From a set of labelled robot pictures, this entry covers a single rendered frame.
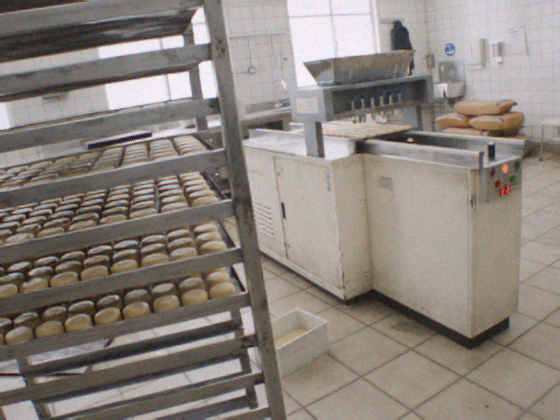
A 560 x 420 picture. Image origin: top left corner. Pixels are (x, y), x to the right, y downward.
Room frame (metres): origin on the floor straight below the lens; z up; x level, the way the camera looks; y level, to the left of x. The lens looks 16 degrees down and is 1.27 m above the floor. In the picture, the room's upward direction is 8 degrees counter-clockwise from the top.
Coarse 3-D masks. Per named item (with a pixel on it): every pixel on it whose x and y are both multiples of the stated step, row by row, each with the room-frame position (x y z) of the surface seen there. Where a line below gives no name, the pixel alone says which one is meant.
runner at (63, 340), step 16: (192, 304) 0.78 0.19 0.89; (208, 304) 0.79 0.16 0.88; (224, 304) 0.79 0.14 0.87; (240, 304) 0.80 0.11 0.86; (128, 320) 0.75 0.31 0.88; (144, 320) 0.76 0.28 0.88; (160, 320) 0.76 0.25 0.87; (176, 320) 0.77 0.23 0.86; (48, 336) 0.72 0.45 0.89; (64, 336) 0.72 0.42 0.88; (80, 336) 0.73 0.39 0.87; (96, 336) 0.74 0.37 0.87; (112, 336) 0.74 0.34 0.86; (0, 352) 0.69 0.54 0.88; (16, 352) 0.70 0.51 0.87; (32, 352) 0.71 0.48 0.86
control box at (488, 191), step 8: (504, 160) 1.78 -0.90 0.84; (512, 160) 1.78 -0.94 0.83; (520, 160) 1.80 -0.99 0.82; (488, 168) 1.71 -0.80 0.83; (496, 168) 1.73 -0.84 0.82; (512, 168) 1.78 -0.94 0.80; (520, 168) 1.80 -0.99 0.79; (480, 176) 1.72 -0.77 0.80; (488, 176) 1.71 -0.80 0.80; (496, 176) 1.73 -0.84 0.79; (504, 176) 1.75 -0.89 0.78; (520, 176) 1.80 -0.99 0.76; (480, 184) 1.72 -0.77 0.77; (488, 184) 1.71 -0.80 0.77; (504, 184) 1.75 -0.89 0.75; (512, 184) 1.78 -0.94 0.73; (520, 184) 1.80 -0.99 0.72; (480, 192) 1.72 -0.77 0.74; (488, 192) 1.71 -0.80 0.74; (496, 192) 1.73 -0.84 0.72; (504, 192) 1.75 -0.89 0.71; (480, 200) 1.72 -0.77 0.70; (488, 200) 1.70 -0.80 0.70
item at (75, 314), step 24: (144, 288) 0.91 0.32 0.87; (168, 288) 0.88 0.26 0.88; (192, 288) 0.87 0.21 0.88; (216, 288) 0.85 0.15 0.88; (24, 312) 0.85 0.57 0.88; (48, 312) 0.83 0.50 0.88; (72, 312) 0.82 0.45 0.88; (96, 312) 0.85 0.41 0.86; (120, 312) 0.83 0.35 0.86; (144, 312) 0.79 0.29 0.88; (0, 336) 0.74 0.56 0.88; (24, 336) 0.74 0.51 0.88
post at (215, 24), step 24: (216, 0) 0.78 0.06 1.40; (216, 24) 0.78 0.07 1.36; (216, 48) 0.78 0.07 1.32; (216, 72) 0.78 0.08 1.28; (216, 96) 0.80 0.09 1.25; (240, 144) 0.78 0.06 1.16; (240, 168) 0.78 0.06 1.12; (240, 192) 0.78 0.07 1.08; (240, 216) 0.78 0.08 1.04; (240, 240) 0.78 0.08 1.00; (264, 288) 0.78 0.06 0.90; (264, 312) 0.78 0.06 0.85; (264, 336) 0.78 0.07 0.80; (264, 360) 0.78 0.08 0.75; (264, 384) 0.80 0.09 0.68
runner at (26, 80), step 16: (176, 48) 0.79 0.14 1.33; (192, 48) 0.80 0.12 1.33; (208, 48) 0.81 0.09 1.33; (64, 64) 0.75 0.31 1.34; (80, 64) 0.76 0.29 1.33; (96, 64) 0.76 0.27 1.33; (112, 64) 0.77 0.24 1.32; (128, 64) 0.77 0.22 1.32; (144, 64) 0.78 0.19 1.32; (160, 64) 0.79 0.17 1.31; (176, 64) 0.79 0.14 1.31; (0, 80) 0.72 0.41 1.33; (16, 80) 0.73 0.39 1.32; (32, 80) 0.74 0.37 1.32; (48, 80) 0.74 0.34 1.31; (64, 80) 0.75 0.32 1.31; (80, 80) 0.76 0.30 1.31
